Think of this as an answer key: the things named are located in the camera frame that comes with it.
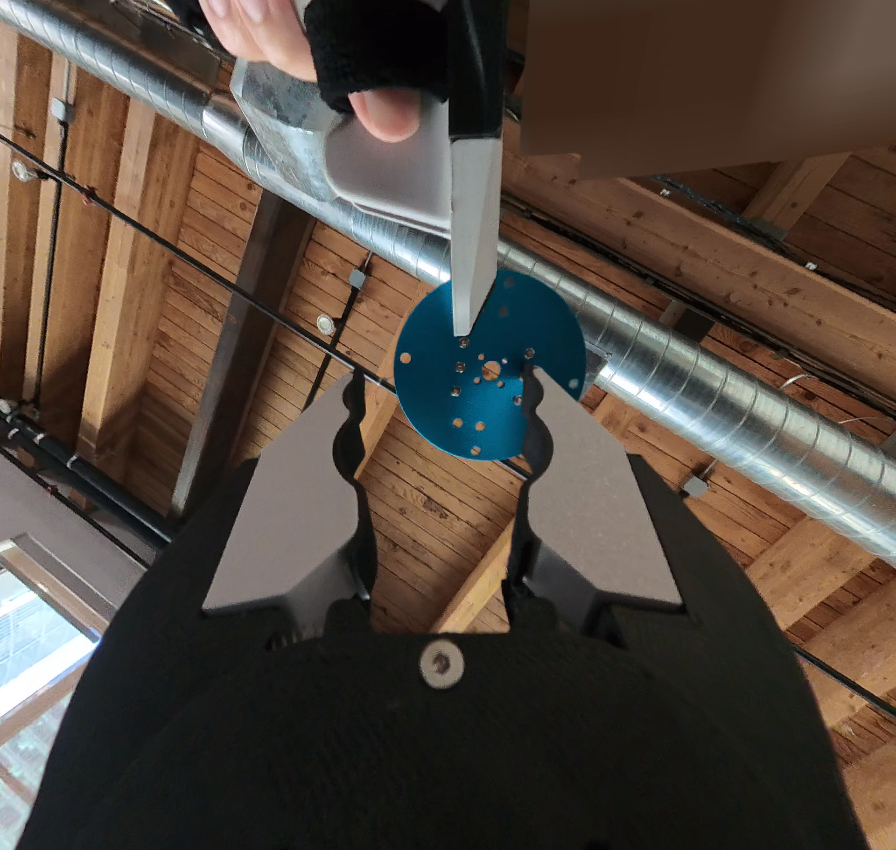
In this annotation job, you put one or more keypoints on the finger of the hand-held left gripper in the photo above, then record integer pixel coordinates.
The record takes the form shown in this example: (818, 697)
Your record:
(476, 220)

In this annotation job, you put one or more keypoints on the ceiling spotlight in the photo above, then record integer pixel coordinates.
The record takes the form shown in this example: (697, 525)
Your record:
(21, 171)
(324, 323)

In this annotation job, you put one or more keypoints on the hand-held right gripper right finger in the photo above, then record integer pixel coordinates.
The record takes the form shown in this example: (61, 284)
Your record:
(602, 514)

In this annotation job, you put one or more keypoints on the silver ventilation duct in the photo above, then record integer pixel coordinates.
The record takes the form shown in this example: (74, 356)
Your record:
(700, 388)

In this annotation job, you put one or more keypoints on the blue round metal plate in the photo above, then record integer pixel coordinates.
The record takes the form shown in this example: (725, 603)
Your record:
(427, 416)

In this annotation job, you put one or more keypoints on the person's left hand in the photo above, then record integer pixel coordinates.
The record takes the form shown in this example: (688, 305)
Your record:
(252, 10)

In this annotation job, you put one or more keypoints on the black ceiling pipes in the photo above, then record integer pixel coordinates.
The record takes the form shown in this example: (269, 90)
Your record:
(84, 475)

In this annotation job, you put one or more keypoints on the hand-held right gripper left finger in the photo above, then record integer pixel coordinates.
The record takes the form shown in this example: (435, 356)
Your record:
(294, 514)

